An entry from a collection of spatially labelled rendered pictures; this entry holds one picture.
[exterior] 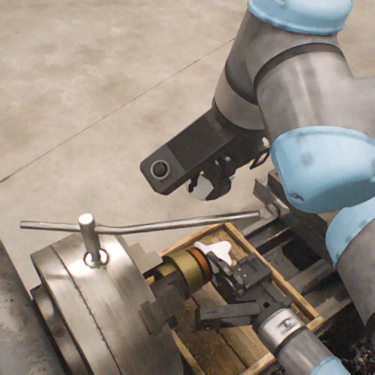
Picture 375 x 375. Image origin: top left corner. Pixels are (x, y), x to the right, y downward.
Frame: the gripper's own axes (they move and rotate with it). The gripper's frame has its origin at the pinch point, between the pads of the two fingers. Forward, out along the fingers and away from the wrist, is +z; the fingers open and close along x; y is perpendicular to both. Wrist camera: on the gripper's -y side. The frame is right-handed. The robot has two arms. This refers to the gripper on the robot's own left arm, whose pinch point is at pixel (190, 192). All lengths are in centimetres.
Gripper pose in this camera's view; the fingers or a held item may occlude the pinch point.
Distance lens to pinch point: 62.2
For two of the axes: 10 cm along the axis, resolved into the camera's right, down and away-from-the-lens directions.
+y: 8.3, -4.1, 3.9
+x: -5.3, -8.0, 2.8
